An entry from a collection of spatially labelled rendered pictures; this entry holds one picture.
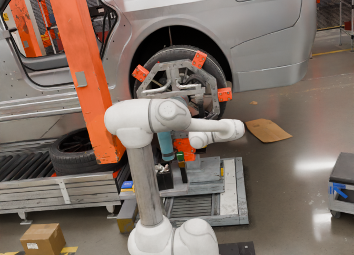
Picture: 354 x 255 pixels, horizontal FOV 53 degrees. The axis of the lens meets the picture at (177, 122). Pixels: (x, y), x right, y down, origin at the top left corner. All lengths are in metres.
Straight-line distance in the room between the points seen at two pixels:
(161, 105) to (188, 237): 0.59
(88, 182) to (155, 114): 1.56
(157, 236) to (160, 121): 0.53
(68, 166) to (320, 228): 1.85
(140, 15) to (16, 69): 1.14
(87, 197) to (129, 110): 1.59
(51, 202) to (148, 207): 1.57
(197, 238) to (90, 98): 1.21
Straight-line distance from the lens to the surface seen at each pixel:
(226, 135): 1.77
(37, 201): 3.03
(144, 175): 1.43
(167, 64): 2.32
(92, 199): 2.83
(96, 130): 2.42
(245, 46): 2.64
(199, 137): 1.78
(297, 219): 2.58
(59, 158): 2.90
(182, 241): 1.57
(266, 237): 2.44
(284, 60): 2.70
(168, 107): 1.25
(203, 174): 2.71
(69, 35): 2.28
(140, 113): 1.30
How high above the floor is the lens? 1.60
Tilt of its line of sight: 22 degrees down
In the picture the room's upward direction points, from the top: 11 degrees counter-clockwise
